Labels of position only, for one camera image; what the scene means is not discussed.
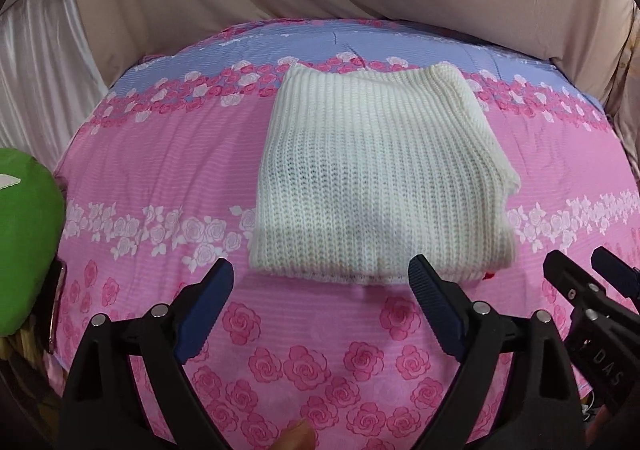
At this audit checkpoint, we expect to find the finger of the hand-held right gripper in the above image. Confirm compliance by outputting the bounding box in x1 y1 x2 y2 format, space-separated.
591 246 640 303
543 250 603 313

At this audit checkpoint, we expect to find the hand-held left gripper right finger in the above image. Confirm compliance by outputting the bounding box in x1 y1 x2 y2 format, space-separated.
407 254 586 450

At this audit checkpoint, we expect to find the white satin curtain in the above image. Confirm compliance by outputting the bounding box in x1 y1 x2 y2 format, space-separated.
0 0 110 176

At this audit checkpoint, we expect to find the pink floral bed sheet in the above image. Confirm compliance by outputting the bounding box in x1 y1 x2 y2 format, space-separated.
50 17 640 450

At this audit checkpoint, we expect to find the dark flat phone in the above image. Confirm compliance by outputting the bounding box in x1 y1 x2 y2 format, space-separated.
42 259 67 356

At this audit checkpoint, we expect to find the person's left hand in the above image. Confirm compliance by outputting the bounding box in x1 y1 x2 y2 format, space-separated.
274 420 317 450

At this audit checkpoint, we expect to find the white knitted sweater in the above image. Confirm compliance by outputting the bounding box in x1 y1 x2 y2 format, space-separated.
248 62 521 287

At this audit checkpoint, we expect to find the green cushion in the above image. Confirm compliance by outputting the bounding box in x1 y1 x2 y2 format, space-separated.
0 147 67 337

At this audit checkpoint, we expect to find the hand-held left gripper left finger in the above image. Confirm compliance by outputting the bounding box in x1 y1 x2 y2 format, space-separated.
59 257 236 450

